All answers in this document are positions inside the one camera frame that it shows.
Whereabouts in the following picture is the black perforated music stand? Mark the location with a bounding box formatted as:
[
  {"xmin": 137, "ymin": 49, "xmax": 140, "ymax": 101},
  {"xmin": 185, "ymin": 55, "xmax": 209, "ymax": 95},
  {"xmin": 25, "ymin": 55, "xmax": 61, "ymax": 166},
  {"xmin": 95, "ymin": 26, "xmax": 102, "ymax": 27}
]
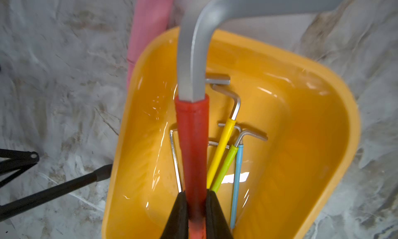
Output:
[{"xmin": 1, "ymin": 149, "xmax": 113, "ymax": 222}]

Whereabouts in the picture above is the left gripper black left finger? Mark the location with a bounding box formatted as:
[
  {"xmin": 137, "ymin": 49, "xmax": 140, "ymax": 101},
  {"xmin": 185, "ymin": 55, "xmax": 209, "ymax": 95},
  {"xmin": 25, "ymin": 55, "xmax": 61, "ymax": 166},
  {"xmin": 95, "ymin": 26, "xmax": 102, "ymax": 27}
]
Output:
[{"xmin": 160, "ymin": 192, "xmax": 189, "ymax": 239}]

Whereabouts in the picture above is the red hex key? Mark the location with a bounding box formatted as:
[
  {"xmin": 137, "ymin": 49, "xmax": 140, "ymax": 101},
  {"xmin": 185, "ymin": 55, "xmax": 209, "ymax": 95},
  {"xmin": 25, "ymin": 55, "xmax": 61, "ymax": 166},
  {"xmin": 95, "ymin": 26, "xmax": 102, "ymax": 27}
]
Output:
[{"xmin": 175, "ymin": 0, "xmax": 342, "ymax": 239}]

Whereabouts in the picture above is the blue hex key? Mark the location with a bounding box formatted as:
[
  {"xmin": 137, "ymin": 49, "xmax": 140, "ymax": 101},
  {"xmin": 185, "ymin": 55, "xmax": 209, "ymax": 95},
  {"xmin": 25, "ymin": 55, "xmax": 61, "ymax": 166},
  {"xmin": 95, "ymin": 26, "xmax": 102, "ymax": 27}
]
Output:
[{"xmin": 229, "ymin": 129, "xmax": 268, "ymax": 230}]

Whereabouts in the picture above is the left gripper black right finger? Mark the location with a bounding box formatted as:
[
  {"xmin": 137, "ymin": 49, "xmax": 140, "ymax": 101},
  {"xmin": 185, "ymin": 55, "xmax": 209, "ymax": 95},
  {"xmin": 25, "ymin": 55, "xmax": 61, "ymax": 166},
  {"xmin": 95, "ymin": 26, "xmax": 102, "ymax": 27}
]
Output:
[{"xmin": 206, "ymin": 190, "xmax": 233, "ymax": 239}]

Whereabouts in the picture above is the green hex key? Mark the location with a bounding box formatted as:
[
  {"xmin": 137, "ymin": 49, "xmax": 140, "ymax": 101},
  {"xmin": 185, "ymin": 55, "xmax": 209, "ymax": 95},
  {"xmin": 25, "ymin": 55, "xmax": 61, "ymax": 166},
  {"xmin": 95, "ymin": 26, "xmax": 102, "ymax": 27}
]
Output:
[{"xmin": 210, "ymin": 145, "xmax": 238, "ymax": 192}]

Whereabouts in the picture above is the yellow plastic storage box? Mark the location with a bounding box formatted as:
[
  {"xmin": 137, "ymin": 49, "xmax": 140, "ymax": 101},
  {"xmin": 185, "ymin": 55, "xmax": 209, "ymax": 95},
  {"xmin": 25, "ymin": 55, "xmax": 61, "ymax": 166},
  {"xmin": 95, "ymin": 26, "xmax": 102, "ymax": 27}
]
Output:
[{"xmin": 102, "ymin": 28, "xmax": 360, "ymax": 239}]

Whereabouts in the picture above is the pink cylindrical flashlight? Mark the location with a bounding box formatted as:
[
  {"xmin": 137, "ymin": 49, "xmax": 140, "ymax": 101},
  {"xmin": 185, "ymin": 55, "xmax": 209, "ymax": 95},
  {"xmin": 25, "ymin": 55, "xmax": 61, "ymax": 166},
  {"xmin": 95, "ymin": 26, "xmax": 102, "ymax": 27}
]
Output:
[{"xmin": 126, "ymin": 0, "xmax": 174, "ymax": 86}]

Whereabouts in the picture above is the thin bare steel hex key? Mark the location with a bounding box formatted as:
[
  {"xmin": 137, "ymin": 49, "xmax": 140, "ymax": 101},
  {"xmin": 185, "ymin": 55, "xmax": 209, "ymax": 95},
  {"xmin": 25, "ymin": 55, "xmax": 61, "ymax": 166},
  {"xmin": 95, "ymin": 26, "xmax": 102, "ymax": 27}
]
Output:
[{"xmin": 169, "ymin": 129, "xmax": 182, "ymax": 193}]

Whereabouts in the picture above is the yellow hex key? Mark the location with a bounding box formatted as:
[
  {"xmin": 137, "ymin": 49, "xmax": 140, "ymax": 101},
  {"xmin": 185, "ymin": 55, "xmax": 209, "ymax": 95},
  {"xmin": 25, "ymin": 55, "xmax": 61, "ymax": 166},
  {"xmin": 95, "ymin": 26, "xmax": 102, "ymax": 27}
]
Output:
[{"xmin": 207, "ymin": 84, "xmax": 241, "ymax": 189}]

